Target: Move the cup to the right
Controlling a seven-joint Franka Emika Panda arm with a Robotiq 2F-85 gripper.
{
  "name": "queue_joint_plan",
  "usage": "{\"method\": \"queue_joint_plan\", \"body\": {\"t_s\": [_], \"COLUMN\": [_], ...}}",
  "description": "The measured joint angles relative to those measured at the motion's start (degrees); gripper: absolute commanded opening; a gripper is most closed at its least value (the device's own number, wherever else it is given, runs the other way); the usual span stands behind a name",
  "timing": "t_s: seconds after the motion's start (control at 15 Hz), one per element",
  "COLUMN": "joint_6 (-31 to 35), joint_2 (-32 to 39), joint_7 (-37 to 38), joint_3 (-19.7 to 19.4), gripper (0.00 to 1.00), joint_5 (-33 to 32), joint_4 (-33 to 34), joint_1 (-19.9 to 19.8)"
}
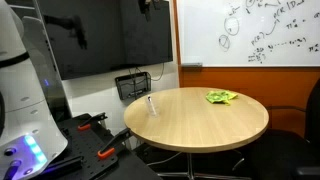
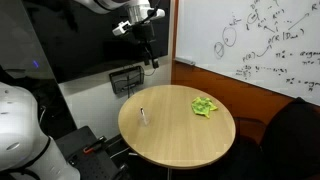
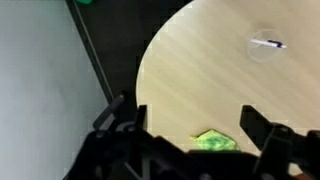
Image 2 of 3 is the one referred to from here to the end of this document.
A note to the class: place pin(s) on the round wooden table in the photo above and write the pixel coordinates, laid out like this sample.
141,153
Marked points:
175,138

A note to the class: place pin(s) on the black office chair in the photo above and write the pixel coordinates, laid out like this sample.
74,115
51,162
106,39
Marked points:
289,149

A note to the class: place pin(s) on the red handled tool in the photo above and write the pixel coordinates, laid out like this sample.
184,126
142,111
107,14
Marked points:
100,143

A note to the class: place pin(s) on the white marker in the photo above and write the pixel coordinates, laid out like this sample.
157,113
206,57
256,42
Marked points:
143,116

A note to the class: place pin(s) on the white whiteboard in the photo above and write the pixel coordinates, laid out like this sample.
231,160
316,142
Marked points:
273,44

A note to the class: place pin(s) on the black perforated platform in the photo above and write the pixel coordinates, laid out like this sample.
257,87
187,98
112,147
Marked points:
94,166

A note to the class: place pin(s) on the black wire basket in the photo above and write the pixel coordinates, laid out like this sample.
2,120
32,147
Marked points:
126,79

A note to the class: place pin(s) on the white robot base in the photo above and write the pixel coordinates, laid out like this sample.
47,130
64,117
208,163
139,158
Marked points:
26,152

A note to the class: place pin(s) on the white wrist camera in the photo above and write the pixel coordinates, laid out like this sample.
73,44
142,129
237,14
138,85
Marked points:
122,28

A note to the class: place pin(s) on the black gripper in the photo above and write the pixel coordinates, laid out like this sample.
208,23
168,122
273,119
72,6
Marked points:
145,36

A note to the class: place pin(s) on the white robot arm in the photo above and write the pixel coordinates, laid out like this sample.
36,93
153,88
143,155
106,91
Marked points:
139,22

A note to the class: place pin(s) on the green yellow cloth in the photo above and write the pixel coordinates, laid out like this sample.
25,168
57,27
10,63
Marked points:
203,106

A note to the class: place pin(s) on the clear plastic cup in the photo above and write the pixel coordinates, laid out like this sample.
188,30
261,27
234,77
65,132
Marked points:
146,117

